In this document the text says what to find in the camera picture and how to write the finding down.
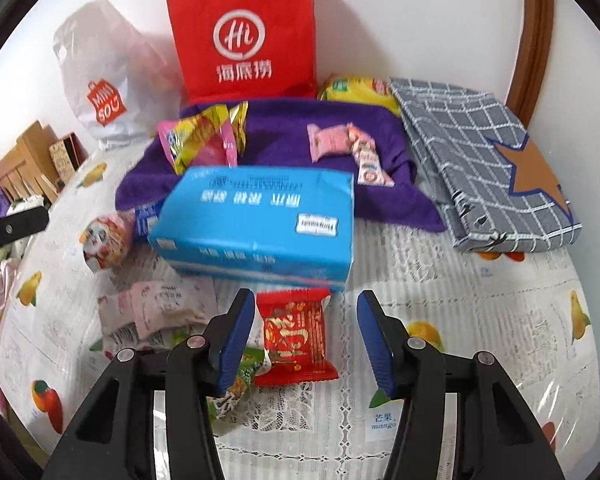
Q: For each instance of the yellow chip bag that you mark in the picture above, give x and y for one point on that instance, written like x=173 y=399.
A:
x=355 y=92

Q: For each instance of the blue and white snack packet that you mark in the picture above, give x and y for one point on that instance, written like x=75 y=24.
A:
x=142 y=222

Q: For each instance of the blue tissue pack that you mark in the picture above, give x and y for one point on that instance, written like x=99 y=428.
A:
x=250 y=235

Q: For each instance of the pink peach snack packet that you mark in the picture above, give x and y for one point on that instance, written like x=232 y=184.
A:
x=330 y=142

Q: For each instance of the purple towel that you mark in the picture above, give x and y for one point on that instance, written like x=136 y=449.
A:
x=285 y=130

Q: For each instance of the fruit print tablecloth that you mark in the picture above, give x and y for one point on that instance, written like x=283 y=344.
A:
x=430 y=290

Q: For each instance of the green snack packet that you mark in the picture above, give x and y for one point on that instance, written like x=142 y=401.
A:
x=240 y=385

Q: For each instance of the pink and yellow snack bag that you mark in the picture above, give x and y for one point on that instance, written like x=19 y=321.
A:
x=195 y=135

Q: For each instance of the red paper bag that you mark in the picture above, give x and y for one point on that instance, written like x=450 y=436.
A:
x=195 y=35

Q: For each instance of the brown patterned box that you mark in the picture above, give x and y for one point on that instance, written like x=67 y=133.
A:
x=65 y=157

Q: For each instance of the brown wooden door frame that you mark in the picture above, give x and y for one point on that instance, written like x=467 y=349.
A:
x=535 y=35

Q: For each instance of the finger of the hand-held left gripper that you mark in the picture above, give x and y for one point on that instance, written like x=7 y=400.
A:
x=10 y=228

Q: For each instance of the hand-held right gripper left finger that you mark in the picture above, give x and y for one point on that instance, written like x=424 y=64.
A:
x=235 y=345

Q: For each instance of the pale snack packet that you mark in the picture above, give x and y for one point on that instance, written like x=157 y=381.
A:
x=155 y=307

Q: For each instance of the grey checked cloth with star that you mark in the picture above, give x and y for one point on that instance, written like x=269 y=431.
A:
x=460 y=160

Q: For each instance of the face print snack packet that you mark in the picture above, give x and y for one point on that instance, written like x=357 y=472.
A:
x=105 y=240

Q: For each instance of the red snack packet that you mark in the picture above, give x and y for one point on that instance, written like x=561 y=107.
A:
x=292 y=340

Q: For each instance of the white plastic shopping bag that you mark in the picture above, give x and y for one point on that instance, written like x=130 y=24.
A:
x=95 y=50

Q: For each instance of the wooden slatted furniture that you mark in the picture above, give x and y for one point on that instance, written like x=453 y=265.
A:
x=30 y=155

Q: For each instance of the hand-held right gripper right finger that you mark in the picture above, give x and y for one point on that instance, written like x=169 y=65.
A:
x=375 y=345

